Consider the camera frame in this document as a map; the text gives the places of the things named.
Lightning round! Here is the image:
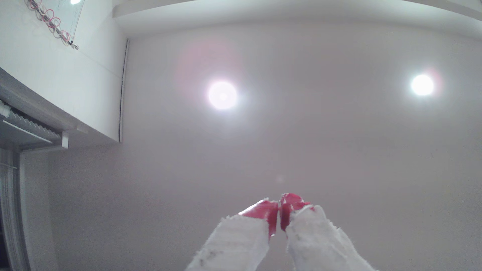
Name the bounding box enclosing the thin wall trim strip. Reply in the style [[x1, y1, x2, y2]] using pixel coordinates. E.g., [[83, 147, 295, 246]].
[[118, 39, 130, 143]]

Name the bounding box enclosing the grey window blind housing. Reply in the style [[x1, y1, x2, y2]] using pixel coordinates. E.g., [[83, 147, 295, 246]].
[[0, 99, 69, 152]]

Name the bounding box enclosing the red and white cable bundle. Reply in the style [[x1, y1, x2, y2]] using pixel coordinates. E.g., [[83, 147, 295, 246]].
[[26, 0, 80, 50]]

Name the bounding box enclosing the white glossy wall panel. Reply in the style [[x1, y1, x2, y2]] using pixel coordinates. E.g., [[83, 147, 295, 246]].
[[48, 0, 86, 39]]

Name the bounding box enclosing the round ceiling light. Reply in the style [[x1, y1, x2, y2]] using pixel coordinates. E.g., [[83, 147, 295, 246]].
[[208, 80, 238, 111], [410, 74, 435, 97]]

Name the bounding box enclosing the grey pleated curtain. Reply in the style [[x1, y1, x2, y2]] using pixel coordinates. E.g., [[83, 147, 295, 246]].
[[0, 149, 30, 271]]

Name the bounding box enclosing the white fuzzy red-tipped gripper finger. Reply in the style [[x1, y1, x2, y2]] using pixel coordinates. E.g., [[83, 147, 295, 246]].
[[186, 199, 279, 271], [280, 193, 378, 271]]

